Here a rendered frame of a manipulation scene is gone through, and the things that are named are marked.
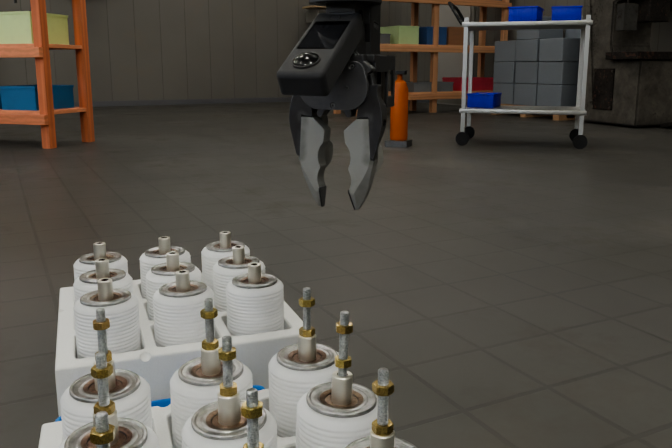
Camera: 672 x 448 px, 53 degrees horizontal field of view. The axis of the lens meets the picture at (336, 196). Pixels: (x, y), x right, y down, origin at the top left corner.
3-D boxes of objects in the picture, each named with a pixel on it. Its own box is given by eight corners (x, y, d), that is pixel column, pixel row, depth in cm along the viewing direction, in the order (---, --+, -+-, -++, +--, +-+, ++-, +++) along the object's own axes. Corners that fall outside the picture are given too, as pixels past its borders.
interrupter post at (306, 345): (317, 355, 85) (316, 330, 84) (317, 363, 82) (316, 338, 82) (297, 355, 84) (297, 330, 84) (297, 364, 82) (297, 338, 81)
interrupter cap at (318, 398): (302, 418, 69) (302, 411, 69) (310, 384, 76) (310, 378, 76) (376, 422, 68) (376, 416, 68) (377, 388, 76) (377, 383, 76)
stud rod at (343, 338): (337, 377, 72) (339, 310, 71) (346, 377, 73) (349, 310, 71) (338, 381, 71) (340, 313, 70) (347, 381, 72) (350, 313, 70)
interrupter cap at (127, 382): (153, 388, 76) (153, 382, 76) (90, 413, 70) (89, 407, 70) (119, 368, 81) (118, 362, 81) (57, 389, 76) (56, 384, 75)
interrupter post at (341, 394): (329, 407, 71) (330, 378, 71) (331, 396, 74) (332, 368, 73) (351, 408, 71) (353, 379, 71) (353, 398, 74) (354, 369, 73)
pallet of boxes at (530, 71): (608, 118, 808) (616, 16, 786) (558, 120, 773) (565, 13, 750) (537, 112, 913) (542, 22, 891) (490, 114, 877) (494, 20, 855)
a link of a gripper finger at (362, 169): (399, 199, 71) (388, 111, 69) (379, 210, 65) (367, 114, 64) (371, 201, 72) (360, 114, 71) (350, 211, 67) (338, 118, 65)
